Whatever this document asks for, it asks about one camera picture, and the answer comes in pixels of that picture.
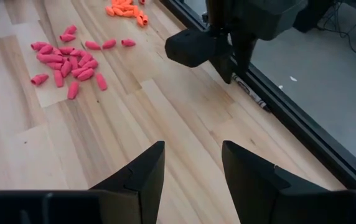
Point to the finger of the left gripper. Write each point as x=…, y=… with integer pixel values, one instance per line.
x=243, y=53
x=224, y=68

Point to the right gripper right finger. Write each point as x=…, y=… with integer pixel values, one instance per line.
x=249, y=183

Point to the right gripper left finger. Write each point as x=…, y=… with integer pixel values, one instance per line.
x=148, y=186

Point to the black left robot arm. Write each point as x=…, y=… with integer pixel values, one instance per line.
x=313, y=14

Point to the white tape scrap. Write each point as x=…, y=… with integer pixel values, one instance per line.
x=293, y=78
x=280, y=87

